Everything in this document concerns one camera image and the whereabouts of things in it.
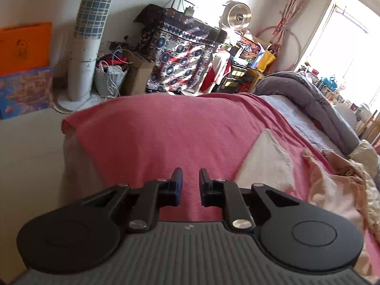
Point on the pink blanket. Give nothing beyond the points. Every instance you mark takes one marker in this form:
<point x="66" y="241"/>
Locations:
<point x="163" y="130"/>

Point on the woven basket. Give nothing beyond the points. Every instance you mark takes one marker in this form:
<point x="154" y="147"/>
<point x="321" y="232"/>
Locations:
<point x="104" y="80"/>

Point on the yellow shelf cart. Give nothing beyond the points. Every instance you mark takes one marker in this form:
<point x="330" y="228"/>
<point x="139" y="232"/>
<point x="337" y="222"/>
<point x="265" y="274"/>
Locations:
<point x="237" y="78"/>

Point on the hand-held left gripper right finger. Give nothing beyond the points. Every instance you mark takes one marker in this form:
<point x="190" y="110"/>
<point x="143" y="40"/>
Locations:
<point x="203" y="185"/>

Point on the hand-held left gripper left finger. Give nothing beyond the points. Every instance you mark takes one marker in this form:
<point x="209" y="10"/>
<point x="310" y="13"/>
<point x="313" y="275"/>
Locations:
<point x="178" y="185"/>

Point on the orange paper bag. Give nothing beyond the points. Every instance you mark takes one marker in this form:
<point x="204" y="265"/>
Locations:
<point x="26" y="47"/>

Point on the hula hoop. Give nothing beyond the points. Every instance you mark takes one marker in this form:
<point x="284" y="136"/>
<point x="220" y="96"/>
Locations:
<point x="299" y="47"/>

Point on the colourful printed box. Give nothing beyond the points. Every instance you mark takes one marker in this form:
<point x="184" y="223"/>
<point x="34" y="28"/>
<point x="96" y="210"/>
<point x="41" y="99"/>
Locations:
<point x="249" y="50"/>

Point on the beige long-sleeved shirt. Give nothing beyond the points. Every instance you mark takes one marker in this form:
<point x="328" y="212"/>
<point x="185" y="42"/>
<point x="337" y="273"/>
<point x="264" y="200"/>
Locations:
<point x="335" y="190"/>

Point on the white and red garment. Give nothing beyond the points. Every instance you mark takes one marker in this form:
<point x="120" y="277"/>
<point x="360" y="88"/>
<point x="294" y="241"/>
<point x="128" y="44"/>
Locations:
<point x="216" y="71"/>

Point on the pink floral curtain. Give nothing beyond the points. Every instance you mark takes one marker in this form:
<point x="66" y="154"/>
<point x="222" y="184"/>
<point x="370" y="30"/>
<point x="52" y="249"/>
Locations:
<point x="292" y="3"/>

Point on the blue patterned box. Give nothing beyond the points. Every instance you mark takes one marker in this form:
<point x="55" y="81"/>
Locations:
<point x="23" y="92"/>

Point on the cream silky cloth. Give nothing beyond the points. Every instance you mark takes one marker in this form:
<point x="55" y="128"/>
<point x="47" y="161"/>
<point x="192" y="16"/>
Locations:
<point x="365" y="154"/>

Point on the window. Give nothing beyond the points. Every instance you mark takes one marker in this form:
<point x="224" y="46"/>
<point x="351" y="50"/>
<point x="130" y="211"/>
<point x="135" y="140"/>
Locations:
<point x="341" y="35"/>

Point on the grey duvet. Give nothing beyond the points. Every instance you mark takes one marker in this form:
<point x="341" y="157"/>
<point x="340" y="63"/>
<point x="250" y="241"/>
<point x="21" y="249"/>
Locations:
<point x="311" y="95"/>

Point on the cream white garment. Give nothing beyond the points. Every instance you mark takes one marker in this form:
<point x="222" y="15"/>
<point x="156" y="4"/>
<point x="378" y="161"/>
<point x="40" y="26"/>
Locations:
<point x="267" y="160"/>

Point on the yellow bag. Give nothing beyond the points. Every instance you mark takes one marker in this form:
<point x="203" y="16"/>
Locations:
<point x="265" y="61"/>

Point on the cluttered windowsill things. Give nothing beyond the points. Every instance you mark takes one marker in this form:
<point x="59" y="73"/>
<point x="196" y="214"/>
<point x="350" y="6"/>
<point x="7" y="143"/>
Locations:
<point x="329" y="83"/>

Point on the round desk fan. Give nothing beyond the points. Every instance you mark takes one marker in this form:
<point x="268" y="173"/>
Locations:
<point x="237" y="16"/>

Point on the lavender bed sheet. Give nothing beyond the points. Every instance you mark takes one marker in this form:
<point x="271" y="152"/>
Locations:
<point x="292" y="115"/>

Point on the cardboard box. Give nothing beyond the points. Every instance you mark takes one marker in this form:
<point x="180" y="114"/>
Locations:
<point x="138" y="77"/>

